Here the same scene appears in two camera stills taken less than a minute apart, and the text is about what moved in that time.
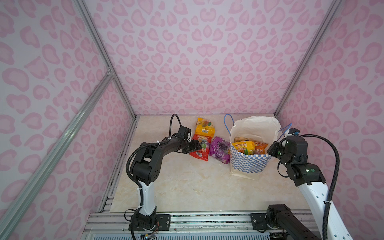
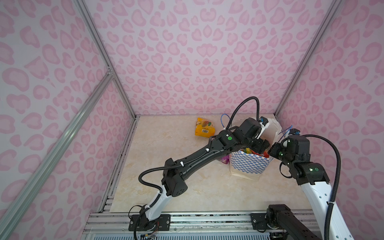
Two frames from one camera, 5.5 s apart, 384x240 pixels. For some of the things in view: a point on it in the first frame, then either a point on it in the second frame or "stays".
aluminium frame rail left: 102,50 stays
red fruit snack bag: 203,153 -> 249,151
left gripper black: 195,144 -> 261,145
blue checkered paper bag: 260,129 stays
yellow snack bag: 205,127 stays
